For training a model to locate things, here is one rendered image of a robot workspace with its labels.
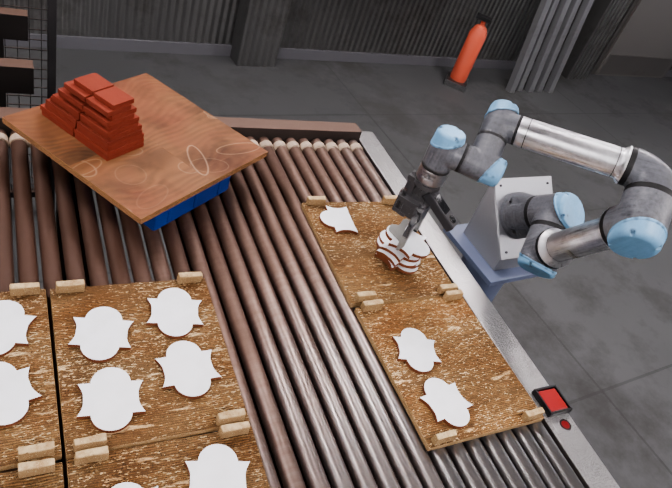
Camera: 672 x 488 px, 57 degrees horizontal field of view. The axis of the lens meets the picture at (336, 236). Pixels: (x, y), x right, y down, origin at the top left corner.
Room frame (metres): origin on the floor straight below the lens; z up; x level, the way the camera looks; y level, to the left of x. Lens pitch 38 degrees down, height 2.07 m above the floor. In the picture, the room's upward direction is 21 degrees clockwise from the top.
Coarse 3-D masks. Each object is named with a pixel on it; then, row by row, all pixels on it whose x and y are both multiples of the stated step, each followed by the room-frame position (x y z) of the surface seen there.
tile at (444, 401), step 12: (432, 384) 1.02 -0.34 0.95; (444, 384) 1.03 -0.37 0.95; (432, 396) 0.98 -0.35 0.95; (444, 396) 1.00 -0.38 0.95; (456, 396) 1.01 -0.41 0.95; (432, 408) 0.95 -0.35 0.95; (444, 408) 0.96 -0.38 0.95; (456, 408) 0.98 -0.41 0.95; (468, 408) 1.00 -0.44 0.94; (444, 420) 0.94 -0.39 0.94; (456, 420) 0.94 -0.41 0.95; (468, 420) 0.96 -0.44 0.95
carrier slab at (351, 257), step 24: (312, 216) 1.48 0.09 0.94; (360, 216) 1.56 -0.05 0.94; (384, 216) 1.61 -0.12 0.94; (336, 240) 1.41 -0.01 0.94; (360, 240) 1.45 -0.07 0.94; (336, 264) 1.31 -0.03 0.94; (360, 264) 1.35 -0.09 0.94; (384, 264) 1.39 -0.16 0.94; (432, 264) 1.47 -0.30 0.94; (360, 288) 1.26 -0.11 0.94; (384, 288) 1.29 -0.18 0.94; (408, 288) 1.33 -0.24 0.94; (432, 288) 1.37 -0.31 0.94
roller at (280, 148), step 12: (276, 144) 1.80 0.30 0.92; (288, 156) 1.75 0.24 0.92; (288, 168) 1.70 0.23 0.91; (300, 180) 1.65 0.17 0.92; (300, 192) 1.60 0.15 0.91; (432, 456) 0.86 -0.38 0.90; (444, 456) 0.86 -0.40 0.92; (444, 468) 0.83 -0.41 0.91; (444, 480) 0.81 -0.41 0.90; (456, 480) 0.81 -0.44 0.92
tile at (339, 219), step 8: (328, 208) 1.53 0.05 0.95; (336, 208) 1.54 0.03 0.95; (344, 208) 1.56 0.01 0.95; (320, 216) 1.47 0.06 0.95; (328, 216) 1.49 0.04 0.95; (336, 216) 1.50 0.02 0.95; (344, 216) 1.52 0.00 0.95; (328, 224) 1.45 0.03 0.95; (336, 224) 1.47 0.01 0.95; (344, 224) 1.48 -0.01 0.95; (352, 224) 1.50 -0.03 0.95; (336, 232) 1.44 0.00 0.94; (352, 232) 1.47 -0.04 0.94
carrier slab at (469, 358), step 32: (384, 320) 1.17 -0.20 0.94; (416, 320) 1.22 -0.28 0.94; (448, 320) 1.27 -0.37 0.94; (384, 352) 1.07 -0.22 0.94; (448, 352) 1.15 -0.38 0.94; (480, 352) 1.19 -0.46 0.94; (416, 384) 1.01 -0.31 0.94; (448, 384) 1.05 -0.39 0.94; (480, 384) 1.09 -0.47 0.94; (512, 384) 1.13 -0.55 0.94; (416, 416) 0.92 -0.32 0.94; (480, 416) 0.99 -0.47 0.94; (512, 416) 1.03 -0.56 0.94
